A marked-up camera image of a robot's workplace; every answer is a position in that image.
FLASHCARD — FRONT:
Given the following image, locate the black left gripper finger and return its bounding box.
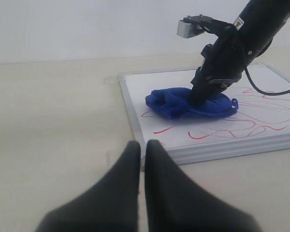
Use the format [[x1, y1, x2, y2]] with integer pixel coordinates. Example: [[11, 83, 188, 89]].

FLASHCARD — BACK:
[[36, 141, 141, 232]]

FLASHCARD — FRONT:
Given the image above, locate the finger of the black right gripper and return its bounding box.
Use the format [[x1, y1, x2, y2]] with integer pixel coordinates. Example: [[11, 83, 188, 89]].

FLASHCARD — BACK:
[[145, 140, 259, 232]]

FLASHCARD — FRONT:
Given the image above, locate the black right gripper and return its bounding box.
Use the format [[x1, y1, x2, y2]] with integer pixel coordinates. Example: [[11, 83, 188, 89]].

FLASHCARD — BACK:
[[188, 25, 254, 107]]

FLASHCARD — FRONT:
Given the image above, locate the blue microfiber cloth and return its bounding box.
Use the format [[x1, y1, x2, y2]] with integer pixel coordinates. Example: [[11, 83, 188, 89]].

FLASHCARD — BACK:
[[145, 87, 239, 120]]

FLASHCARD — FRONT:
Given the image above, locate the aluminium framed whiteboard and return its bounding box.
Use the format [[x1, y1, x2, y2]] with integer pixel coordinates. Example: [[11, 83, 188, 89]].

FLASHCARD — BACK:
[[118, 67, 290, 165]]

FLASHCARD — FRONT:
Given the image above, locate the black camera cable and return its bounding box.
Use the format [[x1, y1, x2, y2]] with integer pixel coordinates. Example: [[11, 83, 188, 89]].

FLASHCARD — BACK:
[[243, 36, 290, 97]]

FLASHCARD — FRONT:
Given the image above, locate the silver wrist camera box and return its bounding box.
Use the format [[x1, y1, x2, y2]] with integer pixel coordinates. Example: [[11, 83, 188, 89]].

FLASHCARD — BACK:
[[177, 14, 213, 39]]

